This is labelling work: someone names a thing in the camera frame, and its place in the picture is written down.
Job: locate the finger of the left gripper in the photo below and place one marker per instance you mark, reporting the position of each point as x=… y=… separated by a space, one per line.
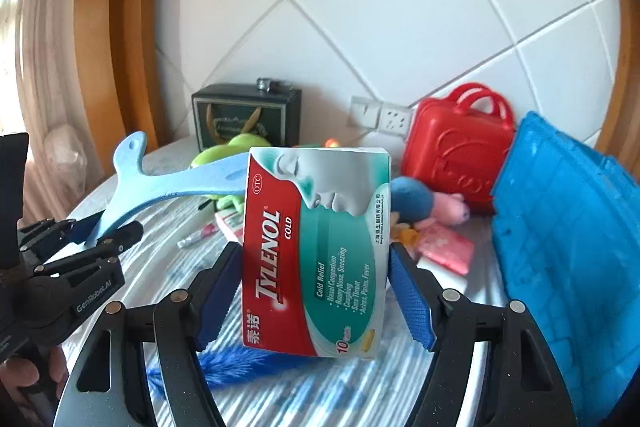
x=51 y=235
x=108 y=248

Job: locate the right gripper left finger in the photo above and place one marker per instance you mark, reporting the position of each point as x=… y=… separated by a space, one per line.
x=109 y=386

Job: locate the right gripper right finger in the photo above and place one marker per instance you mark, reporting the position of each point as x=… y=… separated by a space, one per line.
x=491 y=365

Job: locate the red Tylenol box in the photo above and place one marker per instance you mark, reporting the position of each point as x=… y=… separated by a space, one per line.
x=316 y=242

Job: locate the blue brush with bristles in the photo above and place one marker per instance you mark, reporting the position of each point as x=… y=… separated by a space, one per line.
x=238 y=365

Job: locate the person left hand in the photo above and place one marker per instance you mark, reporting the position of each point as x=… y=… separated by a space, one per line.
x=17 y=373

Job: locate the small pink ointment tube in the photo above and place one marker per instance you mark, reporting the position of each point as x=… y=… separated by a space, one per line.
x=197 y=236

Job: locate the pink white medicine box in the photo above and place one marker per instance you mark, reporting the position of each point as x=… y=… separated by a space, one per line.
x=231 y=224

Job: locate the white plastic bag roll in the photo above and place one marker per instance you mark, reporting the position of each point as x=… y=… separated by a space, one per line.
x=445 y=277

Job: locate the white curtain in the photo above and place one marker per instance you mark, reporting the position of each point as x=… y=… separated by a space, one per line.
x=41 y=96

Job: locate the light green frog plush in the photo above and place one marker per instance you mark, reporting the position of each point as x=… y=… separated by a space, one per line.
x=241 y=143

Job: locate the pink tissue pack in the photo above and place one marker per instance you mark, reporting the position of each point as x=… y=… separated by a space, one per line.
x=446 y=248

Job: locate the blue plastic storage crate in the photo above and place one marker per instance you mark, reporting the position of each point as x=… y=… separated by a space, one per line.
x=566 y=234

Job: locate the black gift box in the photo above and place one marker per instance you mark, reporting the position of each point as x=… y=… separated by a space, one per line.
x=268 y=108

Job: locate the blue bodied pig plush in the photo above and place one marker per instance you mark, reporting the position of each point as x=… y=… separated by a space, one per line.
x=414 y=202

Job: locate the dark green plush toy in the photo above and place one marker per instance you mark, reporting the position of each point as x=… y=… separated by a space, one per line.
x=329 y=143

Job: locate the red toy suitcase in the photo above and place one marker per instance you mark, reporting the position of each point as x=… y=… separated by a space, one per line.
x=458 y=144

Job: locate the wall switch plate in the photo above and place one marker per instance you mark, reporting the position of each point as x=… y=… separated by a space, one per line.
x=364 y=113

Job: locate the wall power socket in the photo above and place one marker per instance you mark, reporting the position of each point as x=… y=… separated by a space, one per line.
x=395 y=120

